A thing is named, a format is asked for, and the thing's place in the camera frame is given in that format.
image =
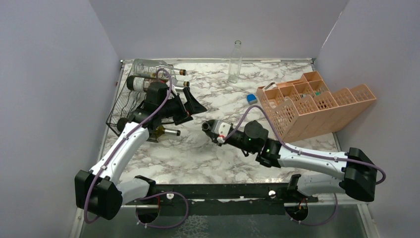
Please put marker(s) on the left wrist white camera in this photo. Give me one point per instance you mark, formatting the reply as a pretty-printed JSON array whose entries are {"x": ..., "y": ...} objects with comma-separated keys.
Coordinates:
[{"x": 172, "y": 82}]

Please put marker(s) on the wine bottle silver foil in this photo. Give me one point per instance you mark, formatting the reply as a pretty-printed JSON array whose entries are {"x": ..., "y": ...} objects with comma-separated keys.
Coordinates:
[
  {"x": 166, "y": 131},
  {"x": 141, "y": 84}
]

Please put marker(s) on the wrist white camera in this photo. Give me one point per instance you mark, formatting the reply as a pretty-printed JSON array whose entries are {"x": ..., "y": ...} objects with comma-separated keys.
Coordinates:
[
  {"x": 221, "y": 130},
  {"x": 172, "y": 82}
]

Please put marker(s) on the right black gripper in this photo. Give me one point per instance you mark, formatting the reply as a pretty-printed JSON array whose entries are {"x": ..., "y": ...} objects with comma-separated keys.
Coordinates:
[{"x": 214, "y": 139}]

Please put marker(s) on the clear bottle in rack top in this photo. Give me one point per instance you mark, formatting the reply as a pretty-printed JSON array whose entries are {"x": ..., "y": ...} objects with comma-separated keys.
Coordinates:
[{"x": 149, "y": 66}]

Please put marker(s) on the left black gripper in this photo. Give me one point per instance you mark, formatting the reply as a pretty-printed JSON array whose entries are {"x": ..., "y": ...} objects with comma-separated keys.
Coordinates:
[{"x": 191, "y": 106}]

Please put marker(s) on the clear glass bottle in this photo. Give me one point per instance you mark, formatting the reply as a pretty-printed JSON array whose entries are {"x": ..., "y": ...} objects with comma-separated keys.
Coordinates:
[{"x": 235, "y": 62}]

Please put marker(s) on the lower wine bottle silver foil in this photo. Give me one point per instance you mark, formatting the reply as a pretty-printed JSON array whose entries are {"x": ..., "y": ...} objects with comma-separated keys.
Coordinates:
[{"x": 166, "y": 131}]

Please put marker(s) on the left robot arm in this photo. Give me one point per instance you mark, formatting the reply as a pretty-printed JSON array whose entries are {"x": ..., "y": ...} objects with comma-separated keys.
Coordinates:
[{"x": 98, "y": 190}]

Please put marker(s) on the black wire wine rack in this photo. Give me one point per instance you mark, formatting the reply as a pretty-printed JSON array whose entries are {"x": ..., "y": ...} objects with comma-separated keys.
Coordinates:
[{"x": 128, "y": 101}]

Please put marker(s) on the blue rectangular small box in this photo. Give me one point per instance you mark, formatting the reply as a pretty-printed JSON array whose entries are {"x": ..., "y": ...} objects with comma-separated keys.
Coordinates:
[{"x": 251, "y": 99}]

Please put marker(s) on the dark green wine bottle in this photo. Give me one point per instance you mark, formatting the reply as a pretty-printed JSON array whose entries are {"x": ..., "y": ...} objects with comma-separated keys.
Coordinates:
[{"x": 207, "y": 125}]

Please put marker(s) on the bottle with brown cap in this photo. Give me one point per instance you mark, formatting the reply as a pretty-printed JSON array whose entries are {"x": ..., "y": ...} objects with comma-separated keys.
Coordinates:
[{"x": 182, "y": 72}]

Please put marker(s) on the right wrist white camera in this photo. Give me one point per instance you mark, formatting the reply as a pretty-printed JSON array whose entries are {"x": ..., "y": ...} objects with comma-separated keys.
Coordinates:
[{"x": 221, "y": 130}]

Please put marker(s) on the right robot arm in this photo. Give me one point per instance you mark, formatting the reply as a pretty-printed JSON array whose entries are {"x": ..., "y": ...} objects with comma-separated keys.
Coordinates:
[{"x": 351, "y": 173}]

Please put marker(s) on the pink plastic organizer basket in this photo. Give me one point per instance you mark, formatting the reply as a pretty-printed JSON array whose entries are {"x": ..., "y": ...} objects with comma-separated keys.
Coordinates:
[{"x": 306, "y": 108}]

